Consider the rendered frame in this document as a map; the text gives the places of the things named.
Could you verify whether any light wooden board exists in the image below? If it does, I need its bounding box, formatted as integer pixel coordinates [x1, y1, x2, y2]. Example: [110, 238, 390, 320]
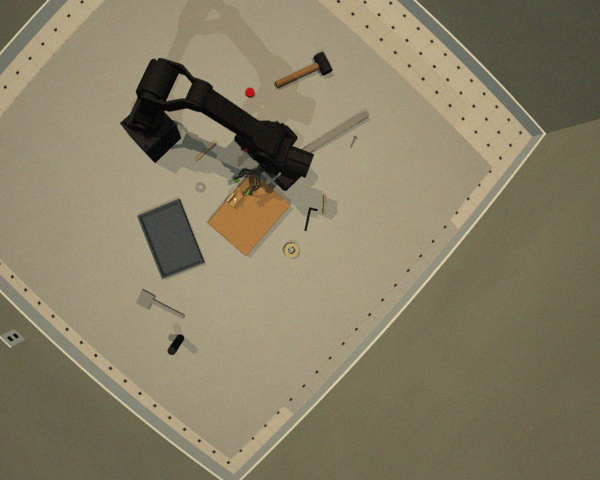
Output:
[208, 174, 290, 256]

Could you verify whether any tan cylinder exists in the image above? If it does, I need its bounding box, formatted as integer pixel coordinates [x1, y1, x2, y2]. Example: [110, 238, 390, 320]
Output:
[195, 141, 217, 161]

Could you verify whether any tan flat washer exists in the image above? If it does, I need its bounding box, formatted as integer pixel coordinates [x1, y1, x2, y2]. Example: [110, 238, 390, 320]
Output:
[284, 243, 299, 258]

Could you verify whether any black-headed mallet with wooden handle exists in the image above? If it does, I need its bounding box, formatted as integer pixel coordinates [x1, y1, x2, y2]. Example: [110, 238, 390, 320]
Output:
[275, 52, 333, 88]

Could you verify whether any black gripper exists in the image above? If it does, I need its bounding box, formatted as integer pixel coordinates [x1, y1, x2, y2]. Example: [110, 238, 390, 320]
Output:
[234, 135, 301, 190]

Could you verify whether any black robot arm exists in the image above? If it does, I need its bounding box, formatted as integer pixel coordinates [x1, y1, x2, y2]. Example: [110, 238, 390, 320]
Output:
[125, 58, 314, 178]

